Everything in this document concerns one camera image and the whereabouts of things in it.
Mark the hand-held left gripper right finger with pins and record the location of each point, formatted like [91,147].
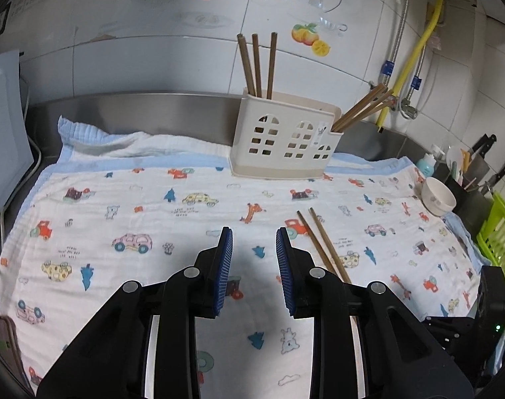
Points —
[285,276]

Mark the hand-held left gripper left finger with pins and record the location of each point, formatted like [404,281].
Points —
[221,272]

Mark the white ceramic bowl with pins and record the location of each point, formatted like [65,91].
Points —
[439,197]

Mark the brown wooden chopstick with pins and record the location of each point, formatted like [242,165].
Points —
[257,66]
[321,246]
[329,244]
[272,66]
[373,109]
[246,66]
[360,104]
[366,106]

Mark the white plastic spoon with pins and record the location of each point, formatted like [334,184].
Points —
[454,158]

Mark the black utensil container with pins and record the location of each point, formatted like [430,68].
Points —
[464,191]

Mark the orange slice fruit wall sticker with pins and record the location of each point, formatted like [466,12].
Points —
[312,37]

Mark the teal pump bottle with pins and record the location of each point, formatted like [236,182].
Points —
[427,164]

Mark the cream plastic chopstick holder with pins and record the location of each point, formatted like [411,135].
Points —
[285,149]

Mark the printed cartoon blanket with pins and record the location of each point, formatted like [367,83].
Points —
[152,199]

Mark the green plastic rack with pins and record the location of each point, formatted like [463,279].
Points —
[499,237]

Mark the metal water valve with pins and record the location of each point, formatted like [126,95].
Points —
[407,110]

